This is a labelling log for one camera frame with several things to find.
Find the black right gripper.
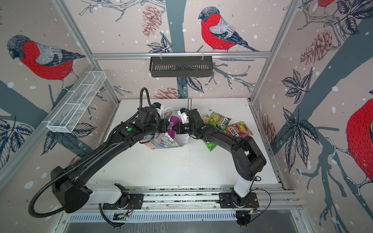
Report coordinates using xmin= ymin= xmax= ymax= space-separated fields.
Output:
xmin=172 ymin=121 xmax=198 ymax=134

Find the purple snack bag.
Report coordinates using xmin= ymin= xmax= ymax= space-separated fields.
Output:
xmin=167 ymin=116 xmax=180 ymax=139

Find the floral paper gift bag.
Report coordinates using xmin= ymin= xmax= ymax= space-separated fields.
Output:
xmin=141 ymin=108 xmax=189 ymax=150

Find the green chips bag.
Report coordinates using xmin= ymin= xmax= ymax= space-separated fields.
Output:
xmin=203 ymin=115 xmax=217 ymax=151

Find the green yellow Fox's candy bag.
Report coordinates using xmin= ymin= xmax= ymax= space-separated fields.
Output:
xmin=209 ymin=112 xmax=231 ymax=131

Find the orange Fox's candy bag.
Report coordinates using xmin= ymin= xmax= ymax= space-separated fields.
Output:
xmin=225 ymin=121 xmax=253 ymax=137

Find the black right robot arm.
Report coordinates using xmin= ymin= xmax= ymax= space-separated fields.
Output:
xmin=173 ymin=108 xmax=267 ymax=208

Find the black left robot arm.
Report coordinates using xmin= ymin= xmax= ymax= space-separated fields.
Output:
xmin=51 ymin=103 xmax=168 ymax=213

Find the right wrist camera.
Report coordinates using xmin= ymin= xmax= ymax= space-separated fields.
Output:
xmin=177 ymin=108 xmax=189 ymax=124

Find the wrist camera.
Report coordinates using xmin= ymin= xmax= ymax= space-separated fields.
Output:
xmin=152 ymin=102 xmax=164 ymax=116
xmin=177 ymin=108 xmax=189 ymax=124

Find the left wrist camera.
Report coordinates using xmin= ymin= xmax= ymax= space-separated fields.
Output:
xmin=152 ymin=102 xmax=164 ymax=116

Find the black wire basket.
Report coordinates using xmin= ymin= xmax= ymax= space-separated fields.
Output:
xmin=149 ymin=56 xmax=213 ymax=78

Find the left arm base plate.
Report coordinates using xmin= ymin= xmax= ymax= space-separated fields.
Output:
xmin=102 ymin=194 xmax=144 ymax=210

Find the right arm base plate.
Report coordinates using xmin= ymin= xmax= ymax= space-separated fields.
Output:
xmin=217 ymin=192 xmax=259 ymax=209

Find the horizontal aluminium frame bar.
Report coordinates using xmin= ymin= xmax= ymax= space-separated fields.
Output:
xmin=91 ymin=51 xmax=272 ymax=61

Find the white mesh wire basket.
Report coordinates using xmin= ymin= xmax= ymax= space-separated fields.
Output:
xmin=47 ymin=71 xmax=106 ymax=133

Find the aluminium rail base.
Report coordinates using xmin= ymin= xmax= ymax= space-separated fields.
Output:
xmin=68 ymin=188 xmax=302 ymax=223

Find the black corrugated cable conduit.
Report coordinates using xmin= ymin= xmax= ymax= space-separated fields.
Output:
xmin=28 ymin=87 xmax=152 ymax=218

